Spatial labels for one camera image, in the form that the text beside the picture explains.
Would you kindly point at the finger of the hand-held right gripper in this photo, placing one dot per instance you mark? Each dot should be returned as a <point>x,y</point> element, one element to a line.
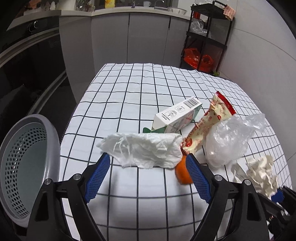
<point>289,194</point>
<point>277,197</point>

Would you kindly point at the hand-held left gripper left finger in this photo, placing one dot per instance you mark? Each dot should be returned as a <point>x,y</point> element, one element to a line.
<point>97,179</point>

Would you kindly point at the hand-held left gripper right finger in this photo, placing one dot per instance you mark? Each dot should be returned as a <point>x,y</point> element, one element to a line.
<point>198,179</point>

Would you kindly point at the white paper napkin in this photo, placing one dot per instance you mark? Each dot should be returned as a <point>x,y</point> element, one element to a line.
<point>261,171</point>

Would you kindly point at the clear plastic bag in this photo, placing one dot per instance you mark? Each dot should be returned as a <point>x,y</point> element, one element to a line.
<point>200,27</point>
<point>226,141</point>

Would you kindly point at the red and cream snack wrapper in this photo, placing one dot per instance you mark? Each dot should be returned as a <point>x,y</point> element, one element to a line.
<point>203,125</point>

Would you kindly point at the white tissue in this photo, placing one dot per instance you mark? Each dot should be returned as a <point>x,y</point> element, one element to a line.
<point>143,146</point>

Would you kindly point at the grey perforated plastic basket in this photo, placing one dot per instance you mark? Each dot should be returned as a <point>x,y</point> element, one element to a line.
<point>23,162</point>

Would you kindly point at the white and green carton box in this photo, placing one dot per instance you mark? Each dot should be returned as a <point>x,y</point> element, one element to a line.
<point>171,113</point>

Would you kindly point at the white black-checked tablecloth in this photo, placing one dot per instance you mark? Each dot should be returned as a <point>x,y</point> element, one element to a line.
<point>129,92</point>

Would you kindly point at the green vegetable scrap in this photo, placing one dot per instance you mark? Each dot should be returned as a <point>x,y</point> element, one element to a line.
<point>216,73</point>

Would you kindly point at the red plastic bag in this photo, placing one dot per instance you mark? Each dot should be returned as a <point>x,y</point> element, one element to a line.
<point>208,62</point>
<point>191,58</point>

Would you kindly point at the black built-in oven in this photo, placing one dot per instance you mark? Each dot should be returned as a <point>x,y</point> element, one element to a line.
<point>27,69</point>

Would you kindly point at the black shelf cart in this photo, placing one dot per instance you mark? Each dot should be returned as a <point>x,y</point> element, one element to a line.
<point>208,44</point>

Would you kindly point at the grey kitchen cabinet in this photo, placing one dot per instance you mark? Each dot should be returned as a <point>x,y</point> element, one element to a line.
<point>143,39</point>

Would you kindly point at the clear plastic bag on cart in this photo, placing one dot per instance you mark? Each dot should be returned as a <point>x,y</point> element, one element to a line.
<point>200,27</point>

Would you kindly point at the red cup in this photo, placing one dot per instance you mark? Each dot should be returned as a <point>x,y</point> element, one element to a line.
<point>196,14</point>

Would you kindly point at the red checked cloth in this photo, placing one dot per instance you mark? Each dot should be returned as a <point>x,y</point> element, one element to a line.
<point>229,12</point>

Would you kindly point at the white bowl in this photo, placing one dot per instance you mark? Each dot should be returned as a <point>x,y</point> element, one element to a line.
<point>177,10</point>

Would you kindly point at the yellow bottle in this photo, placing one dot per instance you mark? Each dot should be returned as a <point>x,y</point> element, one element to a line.
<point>110,3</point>

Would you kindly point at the metal faucet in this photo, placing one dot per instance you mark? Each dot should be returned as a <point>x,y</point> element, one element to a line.
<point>158,3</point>

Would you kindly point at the white cup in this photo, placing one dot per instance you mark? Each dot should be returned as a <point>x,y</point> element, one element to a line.
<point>147,4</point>

